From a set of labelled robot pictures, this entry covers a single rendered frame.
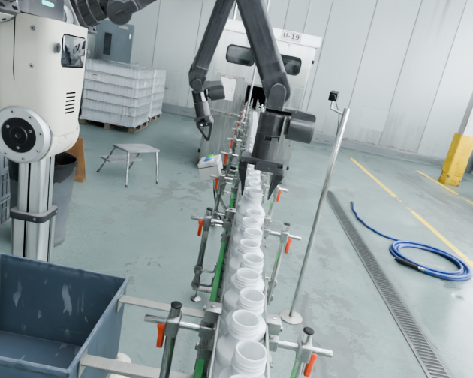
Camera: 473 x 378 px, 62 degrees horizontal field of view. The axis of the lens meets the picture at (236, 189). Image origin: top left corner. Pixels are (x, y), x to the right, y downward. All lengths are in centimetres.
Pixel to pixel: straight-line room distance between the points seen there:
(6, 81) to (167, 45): 1033
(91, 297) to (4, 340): 24
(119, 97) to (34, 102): 645
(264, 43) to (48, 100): 60
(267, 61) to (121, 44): 1091
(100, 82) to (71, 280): 677
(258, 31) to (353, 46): 1061
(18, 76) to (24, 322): 62
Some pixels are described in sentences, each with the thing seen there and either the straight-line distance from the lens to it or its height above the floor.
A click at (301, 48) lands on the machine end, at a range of 571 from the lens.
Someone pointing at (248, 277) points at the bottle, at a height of 115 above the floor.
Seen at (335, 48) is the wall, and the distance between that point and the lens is 1139.
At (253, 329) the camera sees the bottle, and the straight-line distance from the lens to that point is 52.
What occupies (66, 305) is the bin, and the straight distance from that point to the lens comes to 108.
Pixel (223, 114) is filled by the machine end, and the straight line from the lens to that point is 567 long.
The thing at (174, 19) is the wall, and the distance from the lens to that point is 1147.
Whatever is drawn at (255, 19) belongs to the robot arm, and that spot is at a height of 157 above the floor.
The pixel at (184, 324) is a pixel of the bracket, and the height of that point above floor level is 108.
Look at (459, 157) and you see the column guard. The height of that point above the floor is 64.
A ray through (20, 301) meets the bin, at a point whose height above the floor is 83.
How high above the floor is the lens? 146
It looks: 16 degrees down
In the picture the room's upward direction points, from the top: 11 degrees clockwise
